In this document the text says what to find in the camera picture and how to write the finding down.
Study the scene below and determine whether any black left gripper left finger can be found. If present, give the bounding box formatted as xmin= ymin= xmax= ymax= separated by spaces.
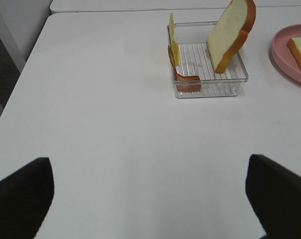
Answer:
xmin=0 ymin=157 xmax=54 ymax=239

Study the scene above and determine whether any yellow cheese slice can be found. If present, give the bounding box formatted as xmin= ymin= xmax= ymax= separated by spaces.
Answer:
xmin=168 ymin=13 xmax=179 ymax=66

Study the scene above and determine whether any clear left plastic tray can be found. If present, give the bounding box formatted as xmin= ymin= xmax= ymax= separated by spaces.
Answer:
xmin=171 ymin=21 xmax=248 ymax=99

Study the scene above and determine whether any tray bacon strip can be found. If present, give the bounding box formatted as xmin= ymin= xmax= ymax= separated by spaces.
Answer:
xmin=167 ymin=46 xmax=201 ymax=92

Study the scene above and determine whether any pink round plate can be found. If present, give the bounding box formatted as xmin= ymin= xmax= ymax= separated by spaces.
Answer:
xmin=271 ymin=24 xmax=301 ymax=84

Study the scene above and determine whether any standing bread slice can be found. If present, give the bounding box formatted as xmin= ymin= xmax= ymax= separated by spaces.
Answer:
xmin=207 ymin=0 xmax=256 ymax=73

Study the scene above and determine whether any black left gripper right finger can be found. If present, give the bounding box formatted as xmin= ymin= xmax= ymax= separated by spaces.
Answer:
xmin=245 ymin=154 xmax=301 ymax=239

